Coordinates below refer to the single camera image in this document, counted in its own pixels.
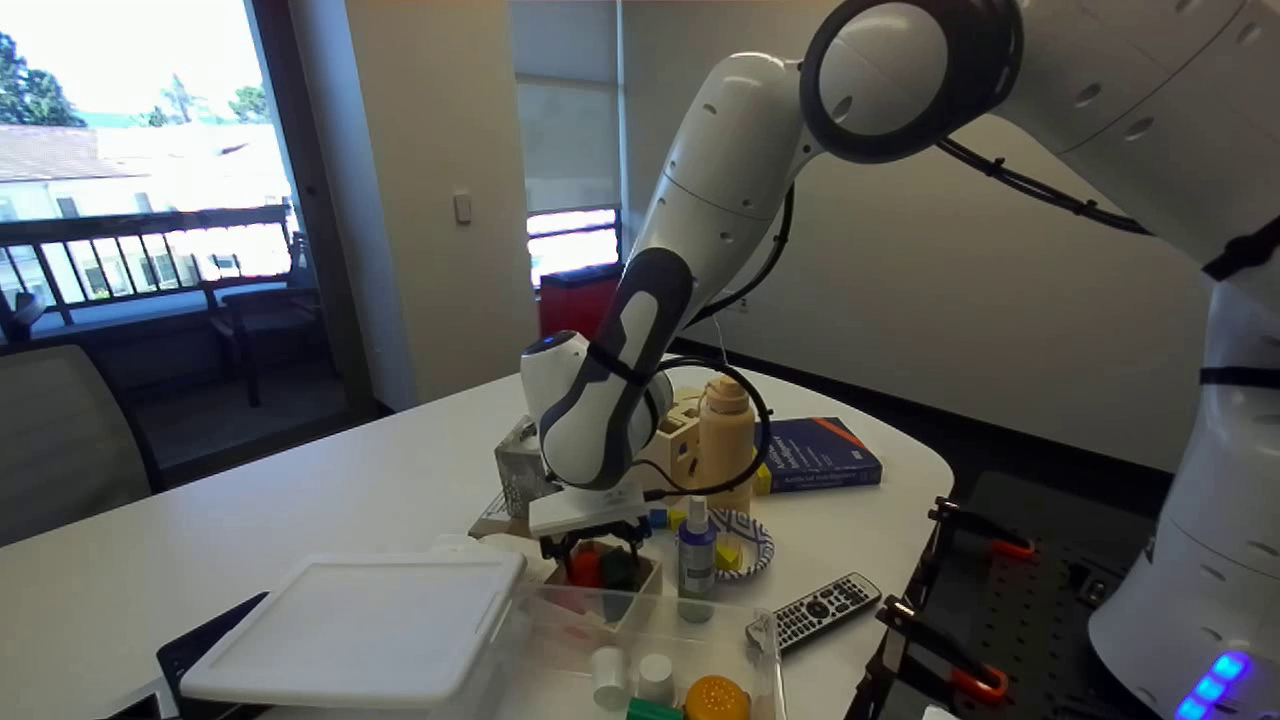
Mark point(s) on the blue patterned bowl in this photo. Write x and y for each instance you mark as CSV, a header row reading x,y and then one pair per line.
x,y
757,544

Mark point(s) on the balcony railing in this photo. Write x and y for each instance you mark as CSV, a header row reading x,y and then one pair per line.
x,y
133,221

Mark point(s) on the yellow toy block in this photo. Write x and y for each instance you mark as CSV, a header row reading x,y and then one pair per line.
x,y
729,555

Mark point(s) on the small clear sanitizer bottle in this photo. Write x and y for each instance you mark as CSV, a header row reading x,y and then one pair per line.
x,y
692,555

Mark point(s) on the grey cardboard box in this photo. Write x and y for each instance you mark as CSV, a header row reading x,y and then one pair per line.
x,y
517,467

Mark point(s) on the black perforated mounting board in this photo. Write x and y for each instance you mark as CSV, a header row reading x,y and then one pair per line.
x,y
1052,624

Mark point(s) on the tan water bottle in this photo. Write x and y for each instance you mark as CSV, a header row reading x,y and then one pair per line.
x,y
726,444

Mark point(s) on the orange perforated ball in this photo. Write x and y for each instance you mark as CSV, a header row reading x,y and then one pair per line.
x,y
718,701

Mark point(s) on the black orange bar clamp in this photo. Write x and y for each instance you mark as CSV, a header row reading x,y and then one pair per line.
x,y
941,649
985,529

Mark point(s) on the black remote control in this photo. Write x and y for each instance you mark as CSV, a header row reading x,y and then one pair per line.
x,y
823,611

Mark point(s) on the clear plastic storage box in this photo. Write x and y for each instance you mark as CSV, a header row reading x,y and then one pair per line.
x,y
703,642

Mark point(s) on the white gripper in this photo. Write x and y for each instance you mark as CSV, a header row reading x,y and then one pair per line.
x,y
584,510

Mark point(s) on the red toy block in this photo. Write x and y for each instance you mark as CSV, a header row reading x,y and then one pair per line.
x,y
584,570

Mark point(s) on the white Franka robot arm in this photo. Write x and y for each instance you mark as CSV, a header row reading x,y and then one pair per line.
x,y
722,163

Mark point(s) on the grey office chair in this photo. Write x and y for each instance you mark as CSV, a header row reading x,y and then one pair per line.
x,y
65,442

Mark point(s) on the wooden shape sorter cube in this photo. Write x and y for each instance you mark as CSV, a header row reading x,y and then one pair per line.
x,y
681,455

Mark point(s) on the dark balcony chair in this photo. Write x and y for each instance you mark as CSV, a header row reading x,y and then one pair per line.
x,y
265,315

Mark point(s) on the white toy cylinder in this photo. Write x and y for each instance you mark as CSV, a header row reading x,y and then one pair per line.
x,y
611,676
655,674

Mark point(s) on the white storage box lid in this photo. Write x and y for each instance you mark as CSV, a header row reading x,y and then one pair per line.
x,y
355,624

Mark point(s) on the green toy cylinder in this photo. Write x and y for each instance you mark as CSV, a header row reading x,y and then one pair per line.
x,y
649,713

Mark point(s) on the blue hardcover book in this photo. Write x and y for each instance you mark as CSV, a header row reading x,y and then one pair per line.
x,y
823,455

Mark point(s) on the green toy block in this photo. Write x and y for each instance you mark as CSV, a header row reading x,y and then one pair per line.
x,y
620,574

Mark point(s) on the small bowl with items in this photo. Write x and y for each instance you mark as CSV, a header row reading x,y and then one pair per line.
x,y
603,604

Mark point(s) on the red bin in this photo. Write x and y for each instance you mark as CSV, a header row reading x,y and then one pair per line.
x,y
581,310

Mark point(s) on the white wall light switch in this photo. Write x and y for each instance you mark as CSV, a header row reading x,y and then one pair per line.
x,y
462,205

